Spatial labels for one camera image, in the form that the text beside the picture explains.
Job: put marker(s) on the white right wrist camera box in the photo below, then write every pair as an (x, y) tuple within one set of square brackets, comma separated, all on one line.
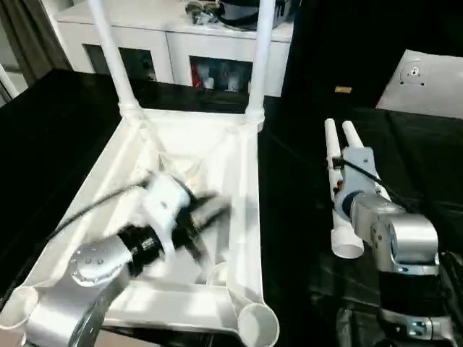
[(358, 166)]

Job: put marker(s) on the black work mat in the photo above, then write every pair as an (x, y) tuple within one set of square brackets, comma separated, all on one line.
[(311, 217)]

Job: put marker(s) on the white plastic table leg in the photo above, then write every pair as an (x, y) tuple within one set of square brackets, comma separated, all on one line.
[(334, 152), (108, 58), (353, 136), (260, 65)]

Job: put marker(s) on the small red item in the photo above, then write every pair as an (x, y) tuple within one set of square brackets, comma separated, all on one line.
[(197, 72)]

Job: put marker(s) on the grey clutter pile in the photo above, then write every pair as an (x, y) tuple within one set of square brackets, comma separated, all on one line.
[(202, 11)]

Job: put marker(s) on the grey curtain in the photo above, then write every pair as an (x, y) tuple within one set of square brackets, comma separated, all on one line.
[(29, 36)]

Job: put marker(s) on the grey bag on cabinet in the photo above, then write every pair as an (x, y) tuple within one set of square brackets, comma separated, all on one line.
[(246, 11)]

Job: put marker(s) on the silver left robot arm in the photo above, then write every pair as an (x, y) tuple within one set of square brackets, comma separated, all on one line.
[(87, 282)]

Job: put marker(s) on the white plastic table top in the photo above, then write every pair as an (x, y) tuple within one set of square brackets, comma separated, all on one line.
[(224, 217)]

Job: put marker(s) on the small tan label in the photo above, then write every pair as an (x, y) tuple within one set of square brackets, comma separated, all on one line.
[(343, 90)]

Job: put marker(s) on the thin white rod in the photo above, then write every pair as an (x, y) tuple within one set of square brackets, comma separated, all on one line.
[(7, 83)]

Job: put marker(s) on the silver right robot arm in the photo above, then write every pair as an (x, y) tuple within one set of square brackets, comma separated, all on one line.
[(405, 253)]

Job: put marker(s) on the white cabinet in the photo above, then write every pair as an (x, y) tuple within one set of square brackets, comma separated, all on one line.
[(145, 36)]

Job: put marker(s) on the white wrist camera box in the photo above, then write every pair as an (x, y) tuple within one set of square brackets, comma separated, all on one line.
[(358, 166), (165, 202)]

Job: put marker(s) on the white plastic bag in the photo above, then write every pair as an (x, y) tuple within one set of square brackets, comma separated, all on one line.
[(427, 87)]

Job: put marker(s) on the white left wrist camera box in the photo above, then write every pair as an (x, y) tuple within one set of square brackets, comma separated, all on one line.
[(165, 202)]

